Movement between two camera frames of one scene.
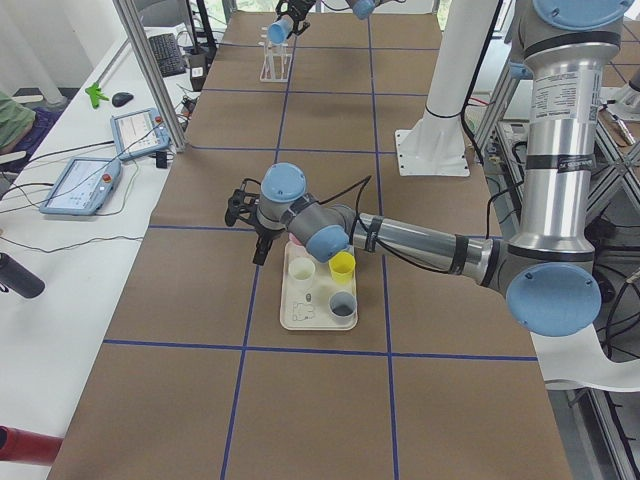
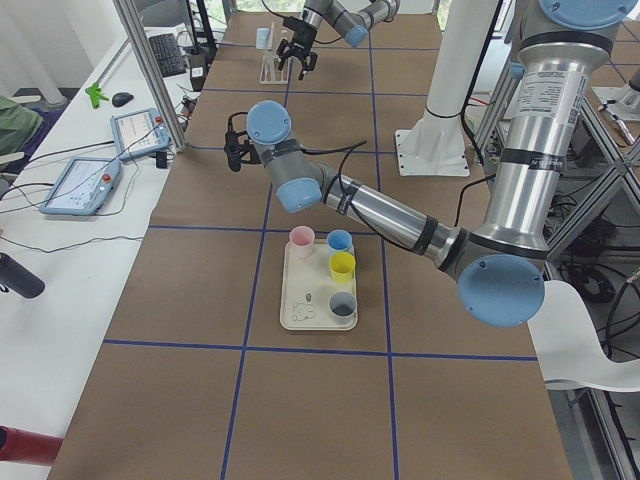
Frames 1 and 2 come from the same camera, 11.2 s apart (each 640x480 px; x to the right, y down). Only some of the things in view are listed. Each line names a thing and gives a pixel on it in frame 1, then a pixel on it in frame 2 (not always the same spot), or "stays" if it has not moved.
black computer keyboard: x=168 y=54 stays
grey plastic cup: x=343 y=307 stays
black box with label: x=198 y=64 stays
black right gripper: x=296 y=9 -> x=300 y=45
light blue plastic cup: x=279 y=30 -> x=263 y=38
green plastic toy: x=96 y=94 stays
